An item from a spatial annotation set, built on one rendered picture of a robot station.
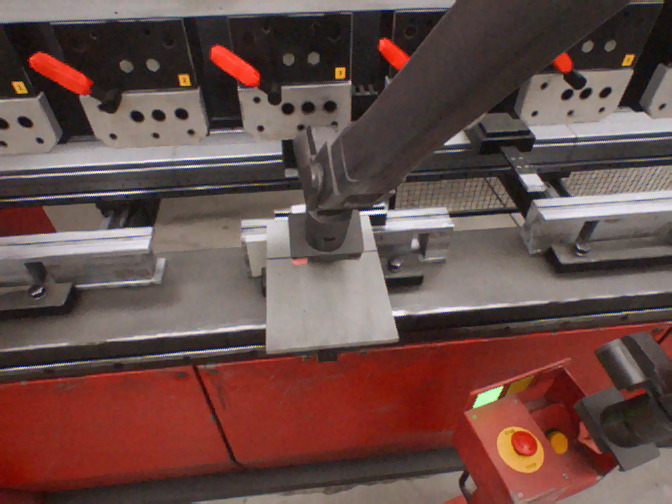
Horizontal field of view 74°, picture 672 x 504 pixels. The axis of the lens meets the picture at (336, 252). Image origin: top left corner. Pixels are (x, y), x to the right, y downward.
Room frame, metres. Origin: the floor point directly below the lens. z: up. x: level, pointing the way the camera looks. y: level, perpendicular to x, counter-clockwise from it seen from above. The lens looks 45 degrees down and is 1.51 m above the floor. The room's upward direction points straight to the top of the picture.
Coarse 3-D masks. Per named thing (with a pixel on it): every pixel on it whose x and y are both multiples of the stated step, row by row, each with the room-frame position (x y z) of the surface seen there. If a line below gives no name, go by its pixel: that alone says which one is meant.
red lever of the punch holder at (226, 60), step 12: (216, 48) 0.53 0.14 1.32; (216, 60) 0.52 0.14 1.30; (228, 60) 0.53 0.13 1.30; (240, 60) 0.54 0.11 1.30; (228, 72) 0.53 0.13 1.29; (240, 72) 0.53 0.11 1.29; (252, 72) 0.53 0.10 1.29; (252, 84) 0.53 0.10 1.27; (264, 84) 0.54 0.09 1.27; (276, 84) 0.55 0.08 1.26; (276, 96) 0.53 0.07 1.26
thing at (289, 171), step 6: (282, 144) 0.60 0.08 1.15; (288, 144) 0.60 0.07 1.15; (288, 150) 0.60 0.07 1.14; (288, 156) 0.60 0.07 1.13; (294, 156) 0.60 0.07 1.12; (288, 162) 0.60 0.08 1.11; (294, 162) 0.60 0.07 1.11; (288, 168) 0.60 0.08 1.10; (294, 168) 0.61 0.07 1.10; (288, 174) 0.61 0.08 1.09; (294, 174) 0.61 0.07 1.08
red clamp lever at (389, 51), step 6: (384, 42) 0.56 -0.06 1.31; (390, 42) 0.56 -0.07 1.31; (378, 48) 0.56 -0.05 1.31; (384, 48) 0.55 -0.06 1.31; (390, 48) 0.55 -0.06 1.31; (396, 48) 0.55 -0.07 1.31; (384, 54) 0.55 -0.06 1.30; (390, 54) 0.55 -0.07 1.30; (396, 54) 0.55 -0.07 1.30; (402, 54) 0.55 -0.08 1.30; (390, 60) 0.55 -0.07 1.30; (396, 60) 0.55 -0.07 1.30; (402, 60) 0.55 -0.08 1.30; (396, 66) 0.55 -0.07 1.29; (402, 66) 0.55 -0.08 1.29
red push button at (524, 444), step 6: (516, 432) 0.30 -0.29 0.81; (522, 432) 0.30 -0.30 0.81; (528, 432) 0.30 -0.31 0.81; (516, 438) 0.29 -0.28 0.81; (522, 438) 0.29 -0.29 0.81; (528, 438) 0.29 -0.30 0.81; (534, 438) 0.29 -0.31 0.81; (516, 444) 0.28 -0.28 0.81; (522, 444) 0.28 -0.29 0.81; (528, 444) 0.28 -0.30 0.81; (534, 444) 0.28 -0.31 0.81; (516, 450) 0.28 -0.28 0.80; (522, 450) 0.27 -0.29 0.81; (528, 450) 0.27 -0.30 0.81; (534, 450) 0.27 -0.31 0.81; (528, 456) 0.27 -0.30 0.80
